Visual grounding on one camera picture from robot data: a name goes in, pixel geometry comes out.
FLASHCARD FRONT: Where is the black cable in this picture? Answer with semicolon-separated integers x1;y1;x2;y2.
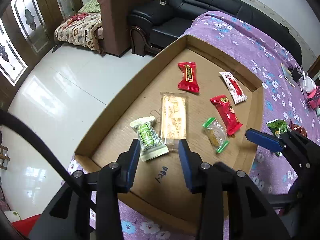
0;110;97;210

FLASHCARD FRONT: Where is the black leather sofa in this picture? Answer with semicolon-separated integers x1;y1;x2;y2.
127;0;303;65

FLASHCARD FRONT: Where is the red cloth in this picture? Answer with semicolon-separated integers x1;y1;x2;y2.
11;214;42;238

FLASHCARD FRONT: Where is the white round container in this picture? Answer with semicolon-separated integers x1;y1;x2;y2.
300;76;317;94

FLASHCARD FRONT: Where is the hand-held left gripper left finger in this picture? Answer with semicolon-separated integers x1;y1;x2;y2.
29;139;142;240

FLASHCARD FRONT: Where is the green snack packet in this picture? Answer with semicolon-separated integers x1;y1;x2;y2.
266;119;288;157

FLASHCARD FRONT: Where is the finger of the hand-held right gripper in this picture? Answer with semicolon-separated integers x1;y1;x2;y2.
245;128;320;180
260;192;297;209

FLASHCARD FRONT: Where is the brown armchair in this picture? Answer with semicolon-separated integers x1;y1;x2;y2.
96;0;168;57

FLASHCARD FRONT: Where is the white red snack packet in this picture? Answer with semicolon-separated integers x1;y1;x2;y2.
219;71;248;105

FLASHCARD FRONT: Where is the yellow biscuit packet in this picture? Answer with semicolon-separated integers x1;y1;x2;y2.
159;92;188;153

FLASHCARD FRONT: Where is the red packet with dark label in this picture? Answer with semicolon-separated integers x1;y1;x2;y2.
177;62;200;95

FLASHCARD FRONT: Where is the pink sleeved thermos bottle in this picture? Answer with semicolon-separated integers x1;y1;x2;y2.
307;86;320;117

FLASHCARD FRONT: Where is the thin booklet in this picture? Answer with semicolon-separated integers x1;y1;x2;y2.
280;62;296;88

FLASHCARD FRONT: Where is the wooden glass-panel door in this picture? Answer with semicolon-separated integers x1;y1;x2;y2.
0;0;84;87

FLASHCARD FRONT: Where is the red cartoon snack packet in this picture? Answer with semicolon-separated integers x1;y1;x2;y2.
209;95;243;137

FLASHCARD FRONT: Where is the dark red foil packet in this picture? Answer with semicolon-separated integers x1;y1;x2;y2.
289;120;307;137

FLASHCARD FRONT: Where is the shallow cardboard box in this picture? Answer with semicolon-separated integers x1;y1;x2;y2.
74;34;265;237

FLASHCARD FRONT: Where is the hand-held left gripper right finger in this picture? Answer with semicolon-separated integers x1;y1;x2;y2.
178;139;292;240

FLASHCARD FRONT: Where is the leaf printed blanket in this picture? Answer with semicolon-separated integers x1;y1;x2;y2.
54;0;103;53

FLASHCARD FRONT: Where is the clear green-ended packet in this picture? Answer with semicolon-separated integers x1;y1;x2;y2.
202;117;230;154

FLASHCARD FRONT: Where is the pale green white packet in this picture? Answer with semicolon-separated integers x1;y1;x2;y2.
129;116;169;162

